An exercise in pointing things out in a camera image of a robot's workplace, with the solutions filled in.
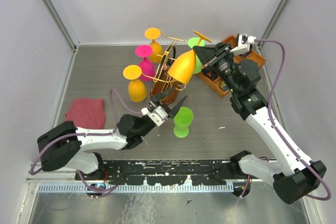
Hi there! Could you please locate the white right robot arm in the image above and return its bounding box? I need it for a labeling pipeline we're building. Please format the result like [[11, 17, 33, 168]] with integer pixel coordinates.
[[193, 43, 327, 205]]

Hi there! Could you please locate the blue yellow patterned cloth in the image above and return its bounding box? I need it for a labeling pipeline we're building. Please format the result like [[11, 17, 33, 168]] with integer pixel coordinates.
[[219, 81, 230, 92]]

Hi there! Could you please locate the black rolled belt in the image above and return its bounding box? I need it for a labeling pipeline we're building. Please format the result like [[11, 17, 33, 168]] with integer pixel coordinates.
[[202, 68, 219, 81]]

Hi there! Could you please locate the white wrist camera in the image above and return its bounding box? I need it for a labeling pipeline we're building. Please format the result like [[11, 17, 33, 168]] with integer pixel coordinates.
[[141, 106, 169, 126], [230, 34, 256, 56]]

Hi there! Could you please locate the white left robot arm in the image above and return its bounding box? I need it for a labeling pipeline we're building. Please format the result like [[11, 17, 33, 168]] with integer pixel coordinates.
[[30, 89, 185, 175]]

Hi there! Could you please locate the gold wire wine glass rack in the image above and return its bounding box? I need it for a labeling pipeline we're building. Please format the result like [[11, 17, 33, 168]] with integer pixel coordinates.
[[150, 32, 187, 105]]

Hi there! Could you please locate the pink plastic wine glass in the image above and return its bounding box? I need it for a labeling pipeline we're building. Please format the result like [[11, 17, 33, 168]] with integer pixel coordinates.
[[135, 45, 155, 81]]

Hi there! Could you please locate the green wine glass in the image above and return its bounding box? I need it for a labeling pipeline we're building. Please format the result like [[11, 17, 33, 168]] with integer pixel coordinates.
[[173, 107, 194, 138], [187, 37, 203, 74]]

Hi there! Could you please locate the orange wooden divided tray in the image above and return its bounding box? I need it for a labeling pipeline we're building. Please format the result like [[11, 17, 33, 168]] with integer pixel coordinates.
[[196, 35, 266, 98]]

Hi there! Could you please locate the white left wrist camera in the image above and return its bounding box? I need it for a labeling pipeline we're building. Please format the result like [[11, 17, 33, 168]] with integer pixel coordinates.
[[141, 106, 169, 126]]

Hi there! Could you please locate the red folded cloth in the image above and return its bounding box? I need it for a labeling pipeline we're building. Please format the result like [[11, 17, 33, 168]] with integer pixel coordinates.
[[65, 98, 106, 130]]

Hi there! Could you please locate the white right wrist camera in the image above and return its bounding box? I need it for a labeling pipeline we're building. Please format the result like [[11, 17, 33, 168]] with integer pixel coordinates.
[[230, 34, 256, 56]]

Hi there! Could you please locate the black mounting rail base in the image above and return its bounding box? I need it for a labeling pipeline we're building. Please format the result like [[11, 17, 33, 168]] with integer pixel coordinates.
[[83, 159, 248, 186]]

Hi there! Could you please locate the orange wine glass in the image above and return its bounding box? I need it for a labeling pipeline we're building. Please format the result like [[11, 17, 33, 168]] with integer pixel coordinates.
[[167, 30, 212, 85], [123, 65, 147, 102], [144, 27, 163, 63]]

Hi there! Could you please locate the grey slotted cable duct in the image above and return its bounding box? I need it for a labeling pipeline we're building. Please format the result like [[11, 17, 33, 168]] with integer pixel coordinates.
[[37, 182, 234, 193]]

